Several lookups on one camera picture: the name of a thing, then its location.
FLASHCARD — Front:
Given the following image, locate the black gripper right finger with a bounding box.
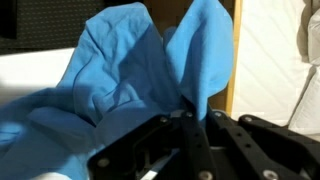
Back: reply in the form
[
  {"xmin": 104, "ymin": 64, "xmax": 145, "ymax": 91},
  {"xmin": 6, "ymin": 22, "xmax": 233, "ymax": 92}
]
[{"xmin": 205, "ymin": 109, "xmax": 320, "ymax": 180}]

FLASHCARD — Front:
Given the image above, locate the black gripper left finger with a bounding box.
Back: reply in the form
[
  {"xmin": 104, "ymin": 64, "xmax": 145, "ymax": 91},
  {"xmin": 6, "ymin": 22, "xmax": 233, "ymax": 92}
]
[{"xmin": 87, "ymin": 109, "xmax": 218, "ymax": 180}]

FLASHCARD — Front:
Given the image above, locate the blue shirt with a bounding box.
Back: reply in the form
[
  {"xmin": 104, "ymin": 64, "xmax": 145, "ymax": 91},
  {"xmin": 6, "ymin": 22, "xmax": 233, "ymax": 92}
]
[{"xmin": 0, "ymin": 0, "xmax": 235, "ymax": 180}]

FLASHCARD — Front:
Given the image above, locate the white mattress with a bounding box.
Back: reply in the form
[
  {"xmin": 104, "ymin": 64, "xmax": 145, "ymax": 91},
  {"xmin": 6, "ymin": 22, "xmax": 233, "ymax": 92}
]
[{"xmin": 231, "ymin": 0, "xmax": 315, "ymax": 127}]

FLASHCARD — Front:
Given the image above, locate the white desk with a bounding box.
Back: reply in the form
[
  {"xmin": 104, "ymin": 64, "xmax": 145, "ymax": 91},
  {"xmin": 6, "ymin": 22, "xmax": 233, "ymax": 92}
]
[{"xmin": 0, "ymin": 47, "xmax": 76, "ymax": 105}]

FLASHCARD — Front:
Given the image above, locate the wooden bed frame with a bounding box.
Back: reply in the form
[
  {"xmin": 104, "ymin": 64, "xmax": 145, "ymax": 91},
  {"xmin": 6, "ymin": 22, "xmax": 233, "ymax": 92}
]
[{"xmin": 143, "ymin": 0, "xmax": 244, "ymax": 117}]

